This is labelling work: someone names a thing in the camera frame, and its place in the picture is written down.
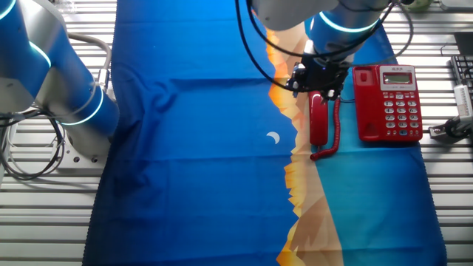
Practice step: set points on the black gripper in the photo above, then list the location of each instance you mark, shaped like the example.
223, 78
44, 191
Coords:
323, 75

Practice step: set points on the red telephone handset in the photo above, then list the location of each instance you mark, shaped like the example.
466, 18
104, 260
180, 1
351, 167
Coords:
318, 122

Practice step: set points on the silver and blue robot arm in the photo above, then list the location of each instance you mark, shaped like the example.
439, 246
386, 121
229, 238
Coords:
22, 44

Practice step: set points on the red telephone base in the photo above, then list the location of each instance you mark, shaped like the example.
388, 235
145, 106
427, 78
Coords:
369, 111

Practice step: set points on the green round object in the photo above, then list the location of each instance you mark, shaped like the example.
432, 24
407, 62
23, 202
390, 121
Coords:
421, 5

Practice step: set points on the white device at edge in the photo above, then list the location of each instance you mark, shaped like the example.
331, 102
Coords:
452, 129

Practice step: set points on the blue landscape print cloth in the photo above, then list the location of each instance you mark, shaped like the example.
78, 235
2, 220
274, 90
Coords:
203, 166

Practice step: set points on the black keyboard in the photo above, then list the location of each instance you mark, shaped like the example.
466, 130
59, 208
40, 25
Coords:
463, 70

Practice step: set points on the black rectangular object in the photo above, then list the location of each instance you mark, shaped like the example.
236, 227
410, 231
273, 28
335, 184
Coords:
465, 43

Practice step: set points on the grey flat device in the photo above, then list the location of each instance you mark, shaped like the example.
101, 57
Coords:
458, 4

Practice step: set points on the silver camera on stand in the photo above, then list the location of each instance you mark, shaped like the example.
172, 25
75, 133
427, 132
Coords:
463, 101

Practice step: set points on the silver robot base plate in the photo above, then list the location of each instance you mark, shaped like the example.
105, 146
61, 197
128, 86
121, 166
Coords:
85, 157

